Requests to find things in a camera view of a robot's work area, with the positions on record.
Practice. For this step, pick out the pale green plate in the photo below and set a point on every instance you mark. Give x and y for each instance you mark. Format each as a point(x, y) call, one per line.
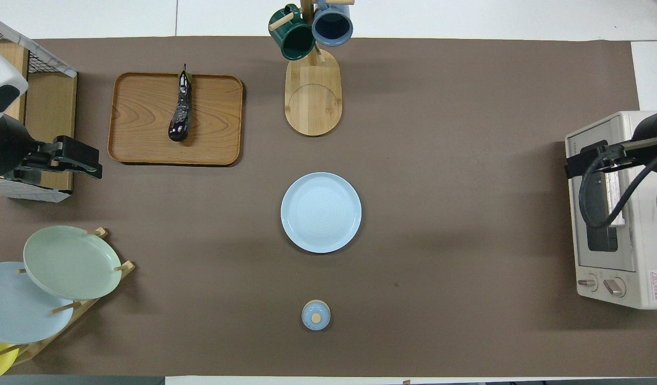
point(71, 262)

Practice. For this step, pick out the brown table mat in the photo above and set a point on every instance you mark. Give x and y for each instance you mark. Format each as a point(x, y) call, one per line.
point(440, 160)

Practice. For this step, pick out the blue mug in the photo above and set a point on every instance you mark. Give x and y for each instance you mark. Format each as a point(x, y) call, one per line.
point(332, 24)

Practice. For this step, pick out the marble pattern cloth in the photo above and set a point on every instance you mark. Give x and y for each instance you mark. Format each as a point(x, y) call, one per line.
point(50, 61)

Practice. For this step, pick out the silver oven knob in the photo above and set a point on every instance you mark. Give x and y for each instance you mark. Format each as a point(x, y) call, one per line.
point(614, 287)
point(587, 282)

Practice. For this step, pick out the dark green mug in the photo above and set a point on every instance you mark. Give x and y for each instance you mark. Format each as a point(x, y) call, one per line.
point(293, 37)

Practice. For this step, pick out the dark purple eggplant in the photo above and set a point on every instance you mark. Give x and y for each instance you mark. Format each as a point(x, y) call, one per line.
point(181, 115)

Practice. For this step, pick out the light blue racked plate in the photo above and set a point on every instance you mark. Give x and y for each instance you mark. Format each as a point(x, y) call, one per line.
point(18, 315)

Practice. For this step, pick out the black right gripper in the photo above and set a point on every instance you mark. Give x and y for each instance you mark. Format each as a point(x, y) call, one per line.
point(593, 152)

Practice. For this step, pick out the rectangular wooden tray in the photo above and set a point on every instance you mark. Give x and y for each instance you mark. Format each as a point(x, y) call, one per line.
point(146, 120)

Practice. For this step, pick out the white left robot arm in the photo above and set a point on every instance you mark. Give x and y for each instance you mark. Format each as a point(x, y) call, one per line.
point(2, 144)

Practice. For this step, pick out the wooden mug tree stand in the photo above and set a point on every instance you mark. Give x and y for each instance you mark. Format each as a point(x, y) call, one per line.
point(313, 101)

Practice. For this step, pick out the wooden dish rack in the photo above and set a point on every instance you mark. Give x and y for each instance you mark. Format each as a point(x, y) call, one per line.
point(93, 305)

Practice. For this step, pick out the beige toaster oven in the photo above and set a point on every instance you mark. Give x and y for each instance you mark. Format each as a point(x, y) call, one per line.
point(646, 256)

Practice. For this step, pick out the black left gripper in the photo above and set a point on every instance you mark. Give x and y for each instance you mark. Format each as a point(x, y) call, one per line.
point(66, 152)

